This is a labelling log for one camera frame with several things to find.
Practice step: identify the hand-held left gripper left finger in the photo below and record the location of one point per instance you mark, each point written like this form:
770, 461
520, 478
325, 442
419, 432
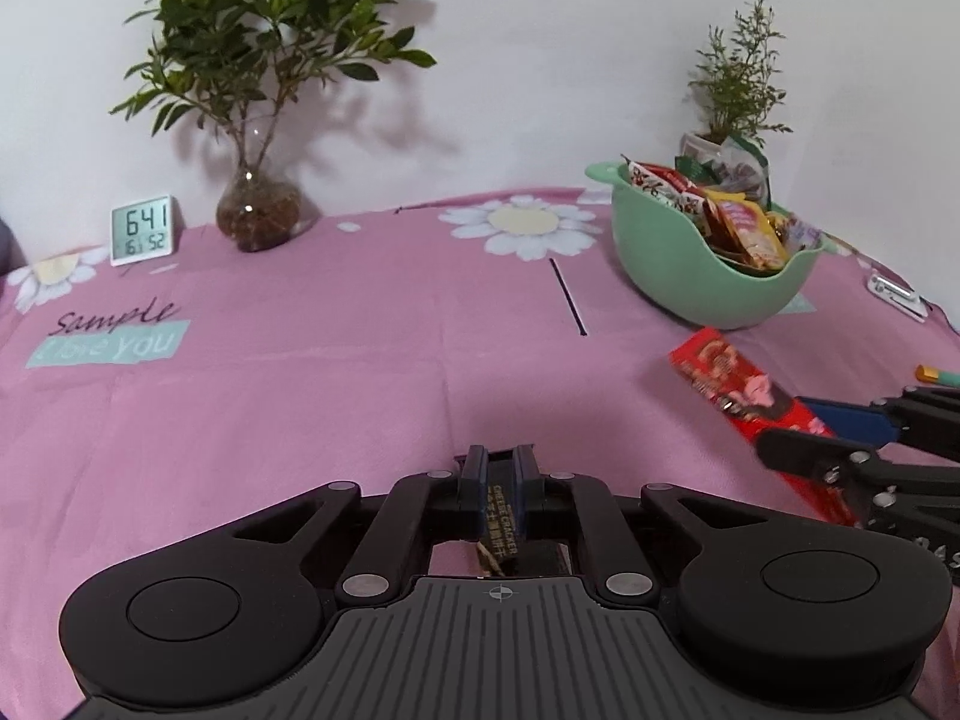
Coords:
476, 491

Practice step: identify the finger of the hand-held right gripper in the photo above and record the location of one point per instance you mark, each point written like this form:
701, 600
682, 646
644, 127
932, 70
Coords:
847, 418
795, 454

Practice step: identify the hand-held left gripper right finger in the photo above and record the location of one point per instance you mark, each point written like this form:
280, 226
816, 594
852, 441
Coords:
526, 491

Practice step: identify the black cracker packet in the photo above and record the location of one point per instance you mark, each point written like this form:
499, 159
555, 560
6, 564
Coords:
501, 525

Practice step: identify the long red snack packet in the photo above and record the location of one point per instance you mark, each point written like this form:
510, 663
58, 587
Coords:
720, 371

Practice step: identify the green plastic bowl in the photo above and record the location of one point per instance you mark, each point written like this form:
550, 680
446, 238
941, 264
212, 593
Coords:
675, 270

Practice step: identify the teal pen with yellow cap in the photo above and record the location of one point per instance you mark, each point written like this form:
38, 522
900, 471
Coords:
941, 376

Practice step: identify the pink floral tablecloth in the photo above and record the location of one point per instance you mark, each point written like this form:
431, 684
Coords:
337, 390

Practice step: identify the green clear snack packet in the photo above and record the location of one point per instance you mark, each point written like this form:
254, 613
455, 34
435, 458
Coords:
750, 165

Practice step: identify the small plant in white pot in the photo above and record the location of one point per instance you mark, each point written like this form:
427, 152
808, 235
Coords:
739, 90

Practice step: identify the leafy plant in glass vase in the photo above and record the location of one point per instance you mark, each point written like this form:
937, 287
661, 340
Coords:
259, 217

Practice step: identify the white digital clock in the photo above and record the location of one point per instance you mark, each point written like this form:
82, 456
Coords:
146, 231

